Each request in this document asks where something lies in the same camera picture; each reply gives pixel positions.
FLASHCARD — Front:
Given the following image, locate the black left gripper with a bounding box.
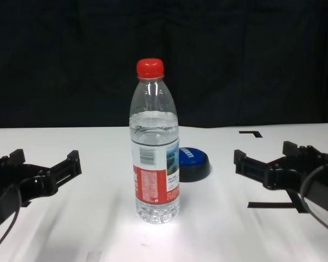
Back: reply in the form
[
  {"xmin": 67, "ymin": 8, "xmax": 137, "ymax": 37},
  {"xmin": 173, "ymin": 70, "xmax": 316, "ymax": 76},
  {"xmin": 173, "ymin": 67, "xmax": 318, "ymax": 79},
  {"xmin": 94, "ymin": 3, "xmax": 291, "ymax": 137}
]
[{"xmin": 0, "ymin": 148, "xmax": 83, "ymax": 233}]

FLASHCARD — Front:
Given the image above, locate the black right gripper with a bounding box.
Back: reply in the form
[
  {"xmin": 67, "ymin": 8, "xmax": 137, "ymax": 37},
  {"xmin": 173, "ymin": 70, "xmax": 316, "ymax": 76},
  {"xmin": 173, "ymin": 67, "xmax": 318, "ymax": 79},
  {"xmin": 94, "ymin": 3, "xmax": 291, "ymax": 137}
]
[{"xmin": 233, "ymin": 140, "xmax": 328, "ymax": 211}]

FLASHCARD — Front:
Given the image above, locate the blue push button black base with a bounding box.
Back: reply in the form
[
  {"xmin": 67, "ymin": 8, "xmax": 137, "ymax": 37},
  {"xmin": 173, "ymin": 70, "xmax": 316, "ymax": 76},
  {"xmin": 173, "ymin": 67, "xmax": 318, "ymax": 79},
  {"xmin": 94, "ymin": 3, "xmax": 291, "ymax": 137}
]
[{"xmin": 178, "ymin": 146, "xmax": 212, "ymax": 183}]

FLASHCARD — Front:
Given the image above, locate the clear water bottle red cap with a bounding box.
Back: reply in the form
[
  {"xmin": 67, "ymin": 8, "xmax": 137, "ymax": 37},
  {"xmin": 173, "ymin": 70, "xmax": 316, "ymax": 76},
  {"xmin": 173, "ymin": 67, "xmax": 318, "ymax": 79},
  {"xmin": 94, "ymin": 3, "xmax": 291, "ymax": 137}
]
[{"xmin": 128, "ymin": 57, "xmax": 180, "ymax": 225}]

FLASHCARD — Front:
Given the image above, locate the black L-shaped tape mark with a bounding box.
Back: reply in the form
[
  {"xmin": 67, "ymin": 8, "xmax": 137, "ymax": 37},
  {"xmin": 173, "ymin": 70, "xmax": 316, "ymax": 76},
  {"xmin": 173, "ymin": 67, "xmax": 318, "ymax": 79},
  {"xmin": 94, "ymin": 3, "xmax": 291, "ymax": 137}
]
[{"xmin": 238, "ymin": 130, "xmax": 263, "ymax": 139}]

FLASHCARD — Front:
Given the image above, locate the black T-shaped tape mark long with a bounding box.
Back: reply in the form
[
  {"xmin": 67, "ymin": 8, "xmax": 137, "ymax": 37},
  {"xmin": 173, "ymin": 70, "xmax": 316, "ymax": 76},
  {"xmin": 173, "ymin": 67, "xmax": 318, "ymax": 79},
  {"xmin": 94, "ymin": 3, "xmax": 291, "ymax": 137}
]
[{"xmin": 248, "ymin": 189, "xmax": 308, "ymax": 214}]

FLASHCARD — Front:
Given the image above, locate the black curtain backdrop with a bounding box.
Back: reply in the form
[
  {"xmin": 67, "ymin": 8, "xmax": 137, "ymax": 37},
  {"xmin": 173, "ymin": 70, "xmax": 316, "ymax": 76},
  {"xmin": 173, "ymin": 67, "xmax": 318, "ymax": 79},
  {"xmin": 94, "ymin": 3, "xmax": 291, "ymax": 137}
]
[{"xmin": 0, "ymin": 0, "xmax": 328, "ymax": 129}]

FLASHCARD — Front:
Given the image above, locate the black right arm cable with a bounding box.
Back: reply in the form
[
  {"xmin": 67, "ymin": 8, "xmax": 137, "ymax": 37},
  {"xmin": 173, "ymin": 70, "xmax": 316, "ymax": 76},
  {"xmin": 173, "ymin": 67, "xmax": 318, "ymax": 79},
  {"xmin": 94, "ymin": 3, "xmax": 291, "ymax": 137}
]
[{"xmin": 300, "ymin": 163, "xmax": 328, "ymax": 237}]

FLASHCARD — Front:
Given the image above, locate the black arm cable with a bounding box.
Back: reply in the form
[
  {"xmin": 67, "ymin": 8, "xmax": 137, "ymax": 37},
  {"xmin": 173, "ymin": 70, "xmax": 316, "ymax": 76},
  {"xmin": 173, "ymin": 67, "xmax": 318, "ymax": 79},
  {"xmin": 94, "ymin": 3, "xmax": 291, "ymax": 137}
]
[
  {"xmin": 300, "ymin": 163, "xmax": 328, "ymax": 237},
  {"xmin": 0, "ymin": 184, "xmax": 23, "ymax": 252}
]

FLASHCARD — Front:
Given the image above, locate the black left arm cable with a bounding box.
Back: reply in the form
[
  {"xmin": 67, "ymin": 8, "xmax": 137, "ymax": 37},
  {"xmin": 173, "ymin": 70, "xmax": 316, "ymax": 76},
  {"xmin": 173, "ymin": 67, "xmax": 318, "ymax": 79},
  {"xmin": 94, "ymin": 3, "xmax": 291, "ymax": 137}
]
[{"xmin": 0, "ymin": 184, "xmax": 23, "ymax": 252}]

